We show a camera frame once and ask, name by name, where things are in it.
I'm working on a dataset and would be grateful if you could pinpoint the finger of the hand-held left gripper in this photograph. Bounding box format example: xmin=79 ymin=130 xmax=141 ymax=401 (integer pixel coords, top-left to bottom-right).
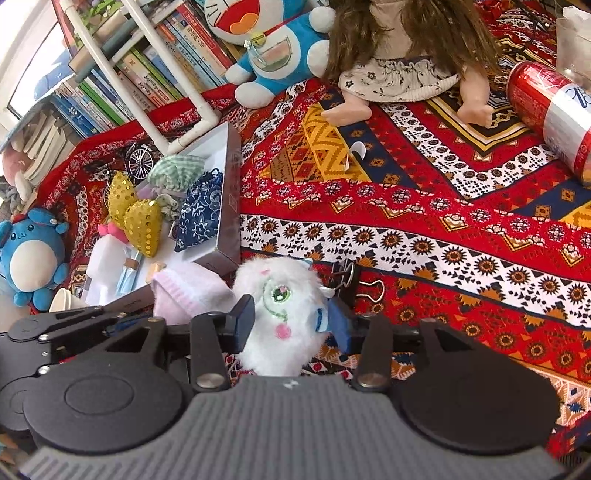
xmin=37 ymin=314 xmax=160 ymax=377
xmin=8 ymin=293 xmax=157 ymax=343

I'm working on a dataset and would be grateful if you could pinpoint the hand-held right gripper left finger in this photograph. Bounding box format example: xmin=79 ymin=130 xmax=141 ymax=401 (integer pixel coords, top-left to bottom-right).
xmin=102 ymin=294 xmax=257 ymax=393

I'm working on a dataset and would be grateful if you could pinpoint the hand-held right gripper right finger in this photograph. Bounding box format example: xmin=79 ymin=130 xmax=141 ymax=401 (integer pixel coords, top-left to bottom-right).
xmin=325 ymin=296 xmax=491 ymax=393

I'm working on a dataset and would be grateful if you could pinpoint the white fluffy plush toy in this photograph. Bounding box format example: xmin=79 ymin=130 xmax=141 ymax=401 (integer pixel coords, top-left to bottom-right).
xmin=228 ymin=257 xmax=335 ymax=377

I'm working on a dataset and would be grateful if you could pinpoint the pink fabric bow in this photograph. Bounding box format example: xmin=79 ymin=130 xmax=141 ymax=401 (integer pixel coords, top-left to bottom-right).
xmin=98 ymin=222 xmax=130 ymax=244

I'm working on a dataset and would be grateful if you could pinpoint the blue floral pouch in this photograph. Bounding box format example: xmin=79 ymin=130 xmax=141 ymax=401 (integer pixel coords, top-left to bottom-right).
xmin=173 ymin=168 xmax=225 ymax=253

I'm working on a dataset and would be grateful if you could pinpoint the white shallow box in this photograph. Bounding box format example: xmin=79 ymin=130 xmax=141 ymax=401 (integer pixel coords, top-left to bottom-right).
xmin=152 ymin=121 xmax=244 ymax=278

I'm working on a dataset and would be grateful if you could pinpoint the gold sequin bow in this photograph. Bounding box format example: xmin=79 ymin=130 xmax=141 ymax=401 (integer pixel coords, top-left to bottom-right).
xmin=107 ymin=171 xmax=162 ymax=258

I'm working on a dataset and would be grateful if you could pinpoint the pale green floral scrunchie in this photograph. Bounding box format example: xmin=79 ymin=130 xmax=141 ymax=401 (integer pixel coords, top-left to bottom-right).
xmin=154 ymin=193 xmax=183 ymax=220

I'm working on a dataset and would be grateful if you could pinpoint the white paper cup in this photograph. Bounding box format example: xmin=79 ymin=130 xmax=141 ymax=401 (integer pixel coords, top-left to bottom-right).
xmin=48 ymin=287 xmax=88 ymax=315

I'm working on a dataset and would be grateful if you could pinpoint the black binder clip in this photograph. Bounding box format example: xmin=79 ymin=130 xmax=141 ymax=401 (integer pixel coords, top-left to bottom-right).
xmin=329 ymin=262 xmax=386 ymax=303

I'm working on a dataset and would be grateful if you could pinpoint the white foam block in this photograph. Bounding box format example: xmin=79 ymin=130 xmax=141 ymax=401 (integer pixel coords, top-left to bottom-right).
xmin=85 ymin=233 xmax=155 ymax=306

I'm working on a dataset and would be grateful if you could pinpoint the round blue plush toy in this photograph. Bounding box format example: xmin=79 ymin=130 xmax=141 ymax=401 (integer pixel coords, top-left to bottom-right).
xmin=0 ymin=207 xmax=71 ymax=309

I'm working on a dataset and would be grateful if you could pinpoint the small glass bottle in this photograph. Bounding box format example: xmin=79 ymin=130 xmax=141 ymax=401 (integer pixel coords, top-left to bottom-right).
xmin=117 ymin=256 xmax=144 ymax=296

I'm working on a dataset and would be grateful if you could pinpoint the red patterned blanket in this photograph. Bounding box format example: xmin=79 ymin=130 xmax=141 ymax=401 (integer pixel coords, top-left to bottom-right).
xmin=37 ymin=0 xmax=591 ymax=462

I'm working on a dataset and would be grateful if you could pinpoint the pale pink plush toy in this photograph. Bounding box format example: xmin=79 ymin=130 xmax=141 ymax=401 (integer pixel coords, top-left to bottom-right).
xmin=2 ymin=150 xmax=38 ymax=208

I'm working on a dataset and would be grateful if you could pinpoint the miniature bicycle model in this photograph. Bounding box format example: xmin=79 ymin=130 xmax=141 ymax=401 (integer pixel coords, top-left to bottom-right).
xmin=97 ymin=141 xmax=155 ymax=188

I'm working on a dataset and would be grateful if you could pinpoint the white pipe rack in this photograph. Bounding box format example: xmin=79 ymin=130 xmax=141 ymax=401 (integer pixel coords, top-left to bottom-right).
xmin=59 ymin=0 xmax=222 ymax=155

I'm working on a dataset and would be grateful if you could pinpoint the row of books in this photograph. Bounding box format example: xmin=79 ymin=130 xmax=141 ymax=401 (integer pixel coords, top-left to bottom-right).
xmin=9 ymin=0 xmax=236 ymax=185

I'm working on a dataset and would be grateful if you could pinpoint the blue cat plush toy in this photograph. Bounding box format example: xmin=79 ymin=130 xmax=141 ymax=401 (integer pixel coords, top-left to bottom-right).
xmin=203 ymin=0 xmax=335 ymax=109

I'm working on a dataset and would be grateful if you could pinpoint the brown-haired doll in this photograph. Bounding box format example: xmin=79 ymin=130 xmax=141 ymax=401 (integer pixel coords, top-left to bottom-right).
xmin=320 ymin=0 xmax=504 ymax=129

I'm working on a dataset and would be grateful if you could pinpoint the red drink can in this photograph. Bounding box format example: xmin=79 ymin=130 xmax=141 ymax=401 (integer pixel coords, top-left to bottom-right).
xmin=507 ymin=60 xmax=591 ymax=188

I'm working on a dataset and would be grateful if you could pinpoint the clear plastic cup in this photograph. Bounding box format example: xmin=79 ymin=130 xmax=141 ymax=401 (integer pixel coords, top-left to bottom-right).
xmin=555 ymin=7 xmax=591 ymax=86

